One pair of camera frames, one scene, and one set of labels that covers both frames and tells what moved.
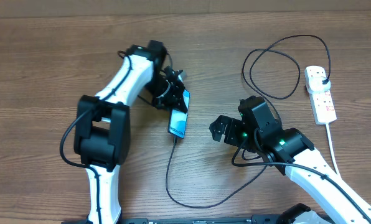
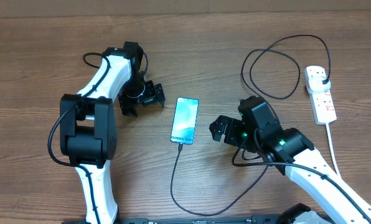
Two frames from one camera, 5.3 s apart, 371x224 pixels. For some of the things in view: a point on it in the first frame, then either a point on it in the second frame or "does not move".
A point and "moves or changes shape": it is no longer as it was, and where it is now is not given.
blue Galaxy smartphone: x=178 y=118 moves or changes shape
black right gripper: x=233 y=124 does not move
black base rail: x=259 y=219 does not move
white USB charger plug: x=316 y=85 does not move
